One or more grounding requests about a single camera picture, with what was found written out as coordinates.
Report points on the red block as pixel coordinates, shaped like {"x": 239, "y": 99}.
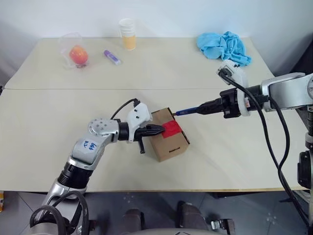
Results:
{"x": 171, "y": 128}

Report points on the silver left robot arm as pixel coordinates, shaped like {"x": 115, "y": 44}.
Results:
{"x": 97, "y": 137}

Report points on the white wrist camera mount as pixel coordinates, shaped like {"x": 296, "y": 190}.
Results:
{"x": 240, "y": 76}
{"x": 138, "y": 115}

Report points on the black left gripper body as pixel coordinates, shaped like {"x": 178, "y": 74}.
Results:
{"x": 141, "y": 131}

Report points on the orange red peach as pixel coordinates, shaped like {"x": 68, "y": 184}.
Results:
{"x": 78, "y": 55}

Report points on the brown cardboard box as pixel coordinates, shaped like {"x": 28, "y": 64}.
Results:
{"x": 168, "y": 147}

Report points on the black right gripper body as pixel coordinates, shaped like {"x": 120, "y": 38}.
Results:
{"x": 230, "y": 104}

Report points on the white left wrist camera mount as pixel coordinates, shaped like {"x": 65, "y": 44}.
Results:
{"x": 138, "y": 115}

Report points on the silver robot torso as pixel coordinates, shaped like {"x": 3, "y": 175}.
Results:
{"x": 178, "y": 232}

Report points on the blue crumpled cloth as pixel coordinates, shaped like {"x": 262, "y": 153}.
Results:
{"x": 220, "y": 46}

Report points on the purple glue stick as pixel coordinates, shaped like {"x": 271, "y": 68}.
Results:
{"x": 112, "y": 56}

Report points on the clear plastic cup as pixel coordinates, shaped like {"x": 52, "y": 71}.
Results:
{"x": 67, "y": 42}

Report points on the small silver metal fitting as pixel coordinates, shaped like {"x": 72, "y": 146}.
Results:
{"x": 221, "y": 224}

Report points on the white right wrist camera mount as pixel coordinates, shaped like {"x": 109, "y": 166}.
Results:
{"x": 240, "y": 76}

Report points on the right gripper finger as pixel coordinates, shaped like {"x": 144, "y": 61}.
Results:
{"x": 212, "y": 110}
{"x": 212, "y": 102}

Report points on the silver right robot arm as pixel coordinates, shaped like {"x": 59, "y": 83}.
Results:
{"x": 286, "y": 90}

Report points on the yellow orange packet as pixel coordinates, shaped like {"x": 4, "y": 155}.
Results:
{"x": 1, "y": 202}

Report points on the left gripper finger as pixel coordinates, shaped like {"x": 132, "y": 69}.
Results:
{"x": 141, "y": 145}
{"x": 155, "y": 129}

